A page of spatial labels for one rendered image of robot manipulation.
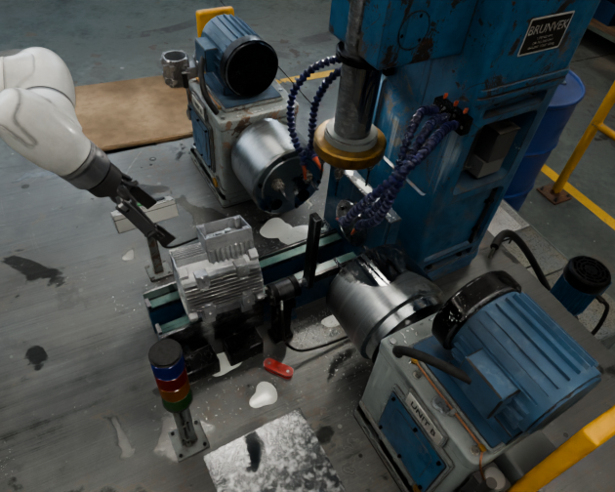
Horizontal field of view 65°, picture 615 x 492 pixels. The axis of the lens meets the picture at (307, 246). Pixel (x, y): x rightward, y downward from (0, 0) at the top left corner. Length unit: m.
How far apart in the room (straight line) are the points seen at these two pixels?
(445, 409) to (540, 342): 0.22
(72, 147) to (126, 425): 0.70
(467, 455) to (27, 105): 0.96
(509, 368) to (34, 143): 0.88
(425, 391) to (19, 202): 1.52
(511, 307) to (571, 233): 2.52
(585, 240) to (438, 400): 2.53
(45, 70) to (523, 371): 1.00
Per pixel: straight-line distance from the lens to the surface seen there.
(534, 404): 0.87
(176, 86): 3.81
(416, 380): 1.00
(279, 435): 1.17
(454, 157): 1.22
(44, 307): 1.61
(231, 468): 1.15
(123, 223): 1.40
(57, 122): 0.96
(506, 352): 0.87
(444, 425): 0.98
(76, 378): 1.45
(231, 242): 1.21
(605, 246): 3.45
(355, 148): 1.16
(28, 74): 1.07
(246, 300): 1.24
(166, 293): 1.39
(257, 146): 1.49
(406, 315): 1.10
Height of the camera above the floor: 2.01
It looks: 47 degrees down
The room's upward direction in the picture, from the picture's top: 6 degrees clockwise
